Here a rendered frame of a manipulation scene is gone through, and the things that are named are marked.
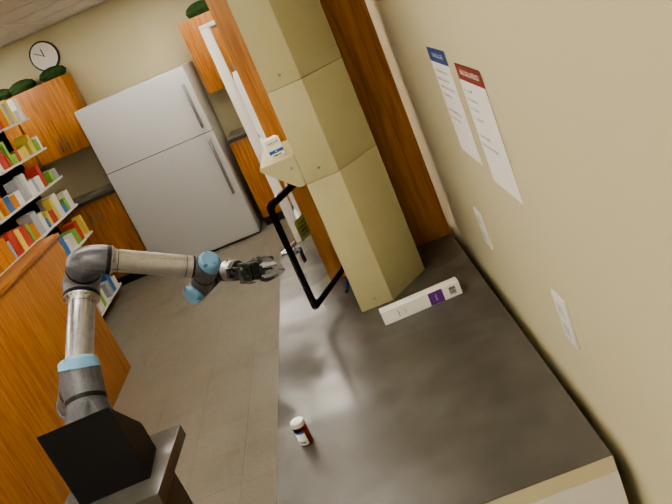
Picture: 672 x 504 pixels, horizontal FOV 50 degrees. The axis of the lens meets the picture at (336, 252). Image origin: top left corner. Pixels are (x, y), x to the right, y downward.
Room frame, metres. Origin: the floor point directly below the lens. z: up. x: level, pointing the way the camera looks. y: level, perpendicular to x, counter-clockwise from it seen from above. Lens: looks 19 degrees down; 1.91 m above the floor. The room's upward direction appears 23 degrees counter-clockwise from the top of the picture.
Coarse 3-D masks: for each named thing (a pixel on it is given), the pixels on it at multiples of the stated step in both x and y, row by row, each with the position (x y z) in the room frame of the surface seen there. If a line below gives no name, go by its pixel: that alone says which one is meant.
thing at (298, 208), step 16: (304, 192) 2.43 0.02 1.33; (288, 208) 2.31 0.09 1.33; (304, 208) 2.39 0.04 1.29; (288, 224) 2.28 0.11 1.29; (304, 224) 2.35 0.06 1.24; (320, 224) 2.44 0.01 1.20; (288, 240) 2.24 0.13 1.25; (304, 240) 2.32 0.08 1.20; (320, 240) 2.40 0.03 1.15; (288, 256) 2.22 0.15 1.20; (320, 256) 2.36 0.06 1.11; (336, 256) 2.45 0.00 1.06; (304, 272) 2.25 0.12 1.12; (320, 272) 2.33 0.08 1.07; (336, 272) 2.41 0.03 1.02; (304, 288) 2.22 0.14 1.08; (320, 288) 2.29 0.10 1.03
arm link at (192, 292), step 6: (192, 282) 2.37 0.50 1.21; (216, 282) 2.43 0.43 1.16; (186, 288) 2.37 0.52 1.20; (192, 288) 2.37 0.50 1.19; (198, 288) 2.36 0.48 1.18; (204, 288) 2.36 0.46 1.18; (210, 288) 2.38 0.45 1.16; (186, 294) 2.38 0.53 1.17; (192, 294) 2.36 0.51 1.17; (198, 294) 2.36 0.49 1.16; (204, 294) 2.38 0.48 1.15; (192, 300) 2.38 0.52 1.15; (198, 300) 2.36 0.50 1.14
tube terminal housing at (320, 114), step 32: (288, 96) 2.17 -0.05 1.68; (320, 96) 2.19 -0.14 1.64; (352, 96) 2.28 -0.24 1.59; (288, 128) 2.17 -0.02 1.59; (320, 128) 2.16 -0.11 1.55; (352, 128) 2.25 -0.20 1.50; (320, 160) 2.17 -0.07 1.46; (352, 160) 2.21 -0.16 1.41; (320, 192) 2.17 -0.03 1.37; (352, 192) 2.17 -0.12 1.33; (384, 192) 2.26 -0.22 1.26; (352, 224) 2.17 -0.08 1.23; (384, 224) 2.23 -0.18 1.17; (352, 256) 2.17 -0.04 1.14; (384, 256) 2.19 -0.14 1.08; (416, 256) 2.28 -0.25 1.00; (352, 288) 2.17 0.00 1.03; (384, 288) 2.17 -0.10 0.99
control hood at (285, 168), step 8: (288, 144) 2.39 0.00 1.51; (264, 152) 2.43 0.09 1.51; (288, 152) 2.25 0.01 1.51; (264, 160) 2.29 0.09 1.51; (272, 160) 2.23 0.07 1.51; (280, 160) 2.18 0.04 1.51; (288, 160) 2.17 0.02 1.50; (264, 168) 2.18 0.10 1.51; (272, 168) 2.18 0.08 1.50; (280, 168) 2.18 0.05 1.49; (288, 168) 2.17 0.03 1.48; (296, 168) 2.17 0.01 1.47; (272, 176) 2.18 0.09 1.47; (280, 176) 2.18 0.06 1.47; (288, 176) 2.17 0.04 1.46; (296, 176) 2.17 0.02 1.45; (296, 184) 2.17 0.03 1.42; (304, 184) 2.17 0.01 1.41
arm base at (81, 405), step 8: (88, 392) 1.85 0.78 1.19; (96, 392) 1.86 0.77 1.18; (104, 392) 1.88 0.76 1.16; (72, 400) 1.84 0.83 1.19; (80, 400) 1.83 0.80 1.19; (88, 400) 1.83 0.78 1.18; (96, 400) 1.84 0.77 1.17; (104, 400) 1.85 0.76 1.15; (72, 408) 1.82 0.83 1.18; (80, 408) 1.81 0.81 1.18; (88, 408) 1.81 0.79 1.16; (96, 408) 1.81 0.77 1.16; (112, 408) 1.85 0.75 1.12; (72, 416) 1.80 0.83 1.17; (80, 416) 1.78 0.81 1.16
